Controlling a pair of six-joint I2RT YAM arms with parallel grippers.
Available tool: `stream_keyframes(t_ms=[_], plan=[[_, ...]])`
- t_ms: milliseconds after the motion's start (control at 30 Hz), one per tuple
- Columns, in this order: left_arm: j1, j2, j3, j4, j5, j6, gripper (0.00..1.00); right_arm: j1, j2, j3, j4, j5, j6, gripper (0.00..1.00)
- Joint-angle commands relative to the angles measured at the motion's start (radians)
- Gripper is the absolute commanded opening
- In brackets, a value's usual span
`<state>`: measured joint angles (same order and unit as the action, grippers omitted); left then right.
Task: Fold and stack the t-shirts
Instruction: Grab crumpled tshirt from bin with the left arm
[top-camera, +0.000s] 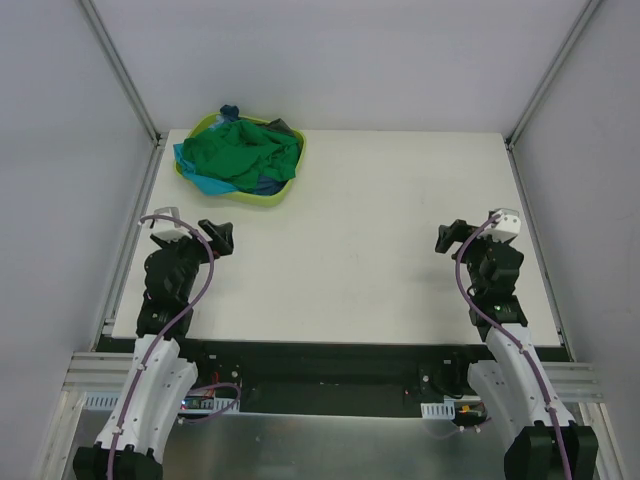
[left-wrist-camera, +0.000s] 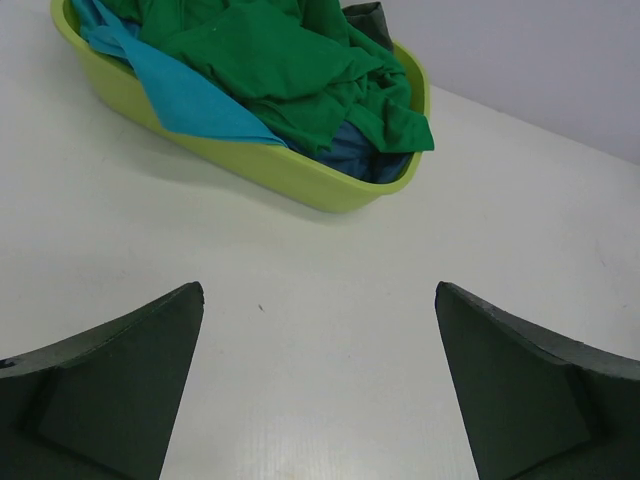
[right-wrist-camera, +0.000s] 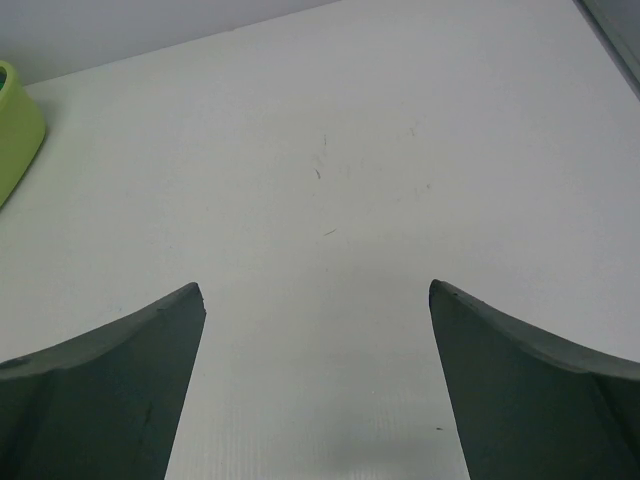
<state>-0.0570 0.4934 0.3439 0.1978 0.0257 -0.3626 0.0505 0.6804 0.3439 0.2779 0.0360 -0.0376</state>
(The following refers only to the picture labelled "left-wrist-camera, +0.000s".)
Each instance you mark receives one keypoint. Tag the grey t shirt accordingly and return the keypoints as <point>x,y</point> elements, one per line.
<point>369,18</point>

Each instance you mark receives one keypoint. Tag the green t shirt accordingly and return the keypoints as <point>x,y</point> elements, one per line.
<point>299,66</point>

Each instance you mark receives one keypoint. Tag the dark blue t shirt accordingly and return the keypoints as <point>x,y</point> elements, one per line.
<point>353,154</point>

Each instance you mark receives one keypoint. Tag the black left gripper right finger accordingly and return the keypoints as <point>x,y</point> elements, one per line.
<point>536,404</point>

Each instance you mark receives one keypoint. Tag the teal t shirt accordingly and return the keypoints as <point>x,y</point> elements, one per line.
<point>183,100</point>

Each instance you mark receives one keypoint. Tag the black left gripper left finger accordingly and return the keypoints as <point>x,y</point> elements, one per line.
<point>101,404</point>

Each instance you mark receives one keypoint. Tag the lime green plastic basin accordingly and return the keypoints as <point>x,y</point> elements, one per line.
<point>273,167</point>

